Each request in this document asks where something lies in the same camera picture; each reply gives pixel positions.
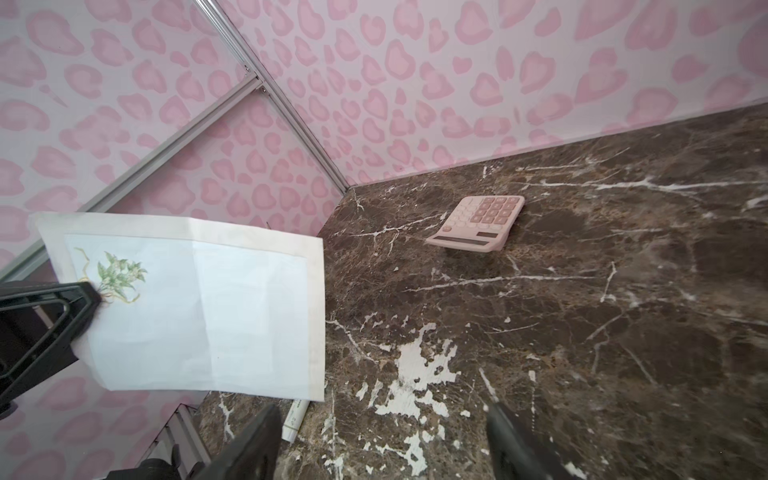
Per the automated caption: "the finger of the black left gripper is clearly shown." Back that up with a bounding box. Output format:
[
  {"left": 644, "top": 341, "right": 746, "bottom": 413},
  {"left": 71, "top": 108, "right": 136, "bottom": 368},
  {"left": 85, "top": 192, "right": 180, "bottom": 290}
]
[{"left": 1, "top": 281, "right": 101, "bottom": 417}]

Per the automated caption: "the white glue stick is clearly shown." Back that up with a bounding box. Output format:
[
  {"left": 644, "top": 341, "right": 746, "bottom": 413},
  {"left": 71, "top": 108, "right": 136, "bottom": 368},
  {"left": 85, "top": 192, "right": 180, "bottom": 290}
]
[{"left": 281, "top": 399, "right": 311, "bottom": 444}]

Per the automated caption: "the pink calculator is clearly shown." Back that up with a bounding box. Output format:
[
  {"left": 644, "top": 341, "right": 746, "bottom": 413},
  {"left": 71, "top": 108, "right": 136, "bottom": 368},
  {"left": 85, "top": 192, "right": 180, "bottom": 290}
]
[{"left": 425, "top": 195, "right": 526, "bottom": 253}]

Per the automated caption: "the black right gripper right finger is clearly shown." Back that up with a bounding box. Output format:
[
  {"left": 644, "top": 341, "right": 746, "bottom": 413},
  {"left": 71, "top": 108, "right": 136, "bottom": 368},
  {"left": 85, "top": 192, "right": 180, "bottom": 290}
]
[{"left": 486, "top": 403, "right": 574, "bottom": 480}]

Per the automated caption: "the white letter paper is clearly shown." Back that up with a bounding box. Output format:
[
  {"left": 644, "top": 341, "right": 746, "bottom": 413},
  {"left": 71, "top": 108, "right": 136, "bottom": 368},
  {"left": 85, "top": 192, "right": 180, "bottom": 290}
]
[{"left": 35, "top": 213, "right": 325, "bottom": 402}]

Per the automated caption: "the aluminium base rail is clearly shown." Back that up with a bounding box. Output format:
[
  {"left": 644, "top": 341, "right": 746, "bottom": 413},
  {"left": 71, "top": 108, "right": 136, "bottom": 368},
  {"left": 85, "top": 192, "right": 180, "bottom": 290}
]
[{"left": 139, "top": 404, "right": 211, "bottom": 479}]

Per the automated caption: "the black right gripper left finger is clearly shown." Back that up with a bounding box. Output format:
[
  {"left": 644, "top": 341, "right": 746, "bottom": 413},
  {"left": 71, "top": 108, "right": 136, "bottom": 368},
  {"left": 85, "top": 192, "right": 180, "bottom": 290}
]
[{"left": 193, "top": 404, "right": 282, "bottom": 480}]

